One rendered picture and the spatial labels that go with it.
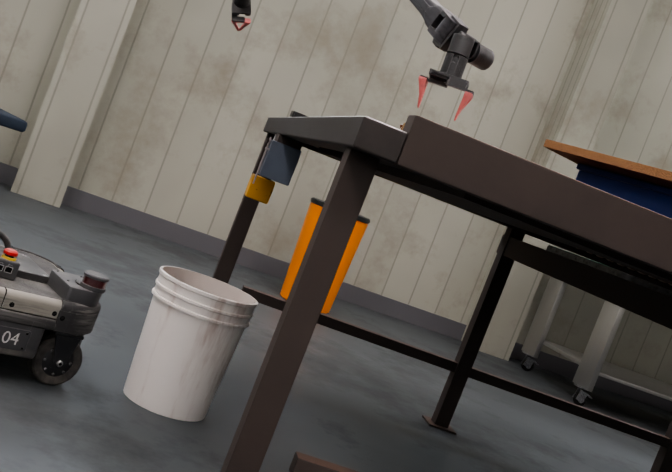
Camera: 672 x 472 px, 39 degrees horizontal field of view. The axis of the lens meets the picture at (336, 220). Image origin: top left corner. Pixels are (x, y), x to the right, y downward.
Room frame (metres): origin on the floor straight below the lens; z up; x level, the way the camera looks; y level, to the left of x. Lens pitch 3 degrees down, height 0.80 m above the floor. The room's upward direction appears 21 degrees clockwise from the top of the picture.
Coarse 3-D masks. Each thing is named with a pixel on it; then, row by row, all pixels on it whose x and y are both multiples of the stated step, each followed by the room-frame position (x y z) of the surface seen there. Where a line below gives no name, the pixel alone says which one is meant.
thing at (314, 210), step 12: (312, 204) 5.57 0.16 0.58; (312, 216) 5.54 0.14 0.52; (360, 216) 5.52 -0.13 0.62; (312, 228) 5.52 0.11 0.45; (360, 228) 5.55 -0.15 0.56; (300, 240) 5.58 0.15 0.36; (360, 240) 5.62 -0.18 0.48; (300, 252) 5.54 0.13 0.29; (348, 252) 5.54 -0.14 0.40; (300, 264) 5.52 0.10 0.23; (348, 264) 5.59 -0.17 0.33; (288, 276) 5.58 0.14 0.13; (336, 276) 5.53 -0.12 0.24; (288, 288) 5.55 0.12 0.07; (336, 288) 5.58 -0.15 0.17; (324, 312) 5.57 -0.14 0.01
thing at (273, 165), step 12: (276, 144) 2.97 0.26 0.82; (288, 144) 2.99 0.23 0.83; (300, 144) 2.99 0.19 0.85; (264, 156) 3.04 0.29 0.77; (276, 156) 2.97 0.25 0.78; (288, 156) 2.98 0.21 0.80; (264, 168) 2.97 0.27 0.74; (276, 168) 2.98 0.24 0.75; (288, 168) 2.98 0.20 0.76; (276, 180) 2.98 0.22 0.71; (288, 180) 2.99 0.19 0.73
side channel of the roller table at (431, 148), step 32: (416, 128) 1.67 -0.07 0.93; (448, 128) 1.68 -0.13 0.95; (416, 160) 1.67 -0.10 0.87; (448, 160) 1.68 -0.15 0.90; (480, 160) 1.69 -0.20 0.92; (512, 160) 1.70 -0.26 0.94; (480, 192) 1.69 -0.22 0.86; (512, 192) 1.70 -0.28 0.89; (544, 192) 1.71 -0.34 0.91; (576, 192) 1.72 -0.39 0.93; (576, 224) 1.73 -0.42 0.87; (608, 224) 1.74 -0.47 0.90; (640, 224) 1.75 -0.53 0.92; (640, 256) 1.75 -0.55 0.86
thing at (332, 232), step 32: (352, 160) 1.73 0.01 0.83; (352, 192) 1.74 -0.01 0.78; (320, 224) 1.74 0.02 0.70; (352, 224) 1.74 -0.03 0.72; (320, 256) 1.74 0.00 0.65; (320, 288) 1.74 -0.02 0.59; (288, 320) 1.73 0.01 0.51; (288, 352) 1.74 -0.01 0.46; (256, 384) 1.76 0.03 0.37; (288, 384) 1.74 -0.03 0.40; (256, 416) 1.74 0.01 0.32; (256, 448) 1.74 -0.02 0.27
